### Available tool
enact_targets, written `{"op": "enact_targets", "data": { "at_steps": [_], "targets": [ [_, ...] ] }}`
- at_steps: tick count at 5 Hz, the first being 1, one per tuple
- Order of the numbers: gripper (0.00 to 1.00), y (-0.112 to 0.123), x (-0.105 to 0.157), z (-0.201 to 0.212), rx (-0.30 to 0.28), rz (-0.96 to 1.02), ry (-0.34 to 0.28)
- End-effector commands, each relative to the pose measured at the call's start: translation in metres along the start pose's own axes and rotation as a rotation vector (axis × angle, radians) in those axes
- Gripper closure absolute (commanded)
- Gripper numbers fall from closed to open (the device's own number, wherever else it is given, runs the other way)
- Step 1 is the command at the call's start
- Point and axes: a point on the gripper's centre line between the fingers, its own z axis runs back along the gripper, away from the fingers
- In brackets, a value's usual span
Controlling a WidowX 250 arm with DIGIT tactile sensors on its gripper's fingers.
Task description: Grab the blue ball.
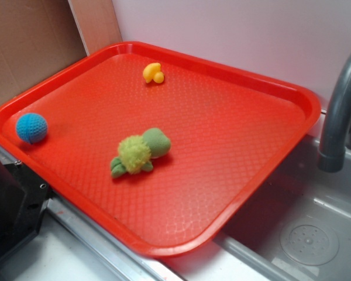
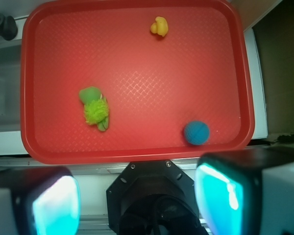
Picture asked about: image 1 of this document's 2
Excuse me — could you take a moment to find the green plush turtle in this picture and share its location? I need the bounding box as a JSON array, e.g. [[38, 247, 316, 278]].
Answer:
[[110, 128, 171, 179]]

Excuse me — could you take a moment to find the brown cardboard panel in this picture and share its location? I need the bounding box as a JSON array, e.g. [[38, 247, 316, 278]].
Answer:
[[0, 1, 86, 105]]

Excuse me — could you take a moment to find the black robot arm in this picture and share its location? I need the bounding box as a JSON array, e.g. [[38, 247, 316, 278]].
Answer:
[[0, 160, 51, 262]]

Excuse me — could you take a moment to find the red plastic tray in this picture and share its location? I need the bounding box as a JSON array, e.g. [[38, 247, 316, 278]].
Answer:
[[0, 42, 321, 257]]

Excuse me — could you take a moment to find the yellow rubber duck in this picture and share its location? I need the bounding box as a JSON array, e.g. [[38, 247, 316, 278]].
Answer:
[[143, 63, 165, 84]]

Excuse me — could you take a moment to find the grey toy faucet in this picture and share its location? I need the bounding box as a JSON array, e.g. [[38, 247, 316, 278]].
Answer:
[[318, 54, 351, 173]]

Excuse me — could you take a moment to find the grey plastic toy sink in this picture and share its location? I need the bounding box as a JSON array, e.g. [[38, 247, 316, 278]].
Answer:
[[163, 108, 351, 281]]

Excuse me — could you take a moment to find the blue knitted ball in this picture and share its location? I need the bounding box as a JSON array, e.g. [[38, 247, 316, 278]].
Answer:
[[15, 113, 48, 144]]

